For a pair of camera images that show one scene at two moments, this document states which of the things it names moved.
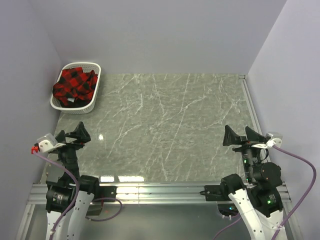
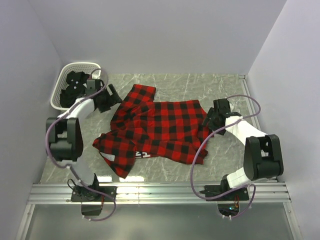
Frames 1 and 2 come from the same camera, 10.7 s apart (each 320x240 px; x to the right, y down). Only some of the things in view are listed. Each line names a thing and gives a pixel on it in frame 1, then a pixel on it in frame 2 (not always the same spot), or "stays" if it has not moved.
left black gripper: [80, 133] to [113, 99]
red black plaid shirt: [75, 88] to [143, 127]
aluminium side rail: [253, 108] stays
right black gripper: [230, 136] to [211, 114]
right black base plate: [212, 193] stays
